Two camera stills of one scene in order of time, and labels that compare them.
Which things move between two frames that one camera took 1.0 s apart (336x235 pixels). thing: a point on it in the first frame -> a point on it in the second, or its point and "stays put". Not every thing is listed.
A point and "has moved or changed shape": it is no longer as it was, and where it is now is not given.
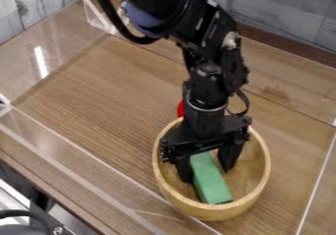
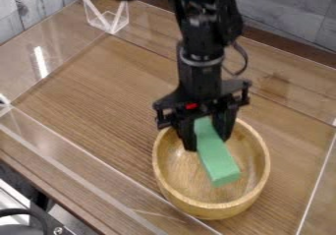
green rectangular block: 209,182 has moved or changed shape
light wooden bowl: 245,180 stays put
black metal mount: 43,223 stays put
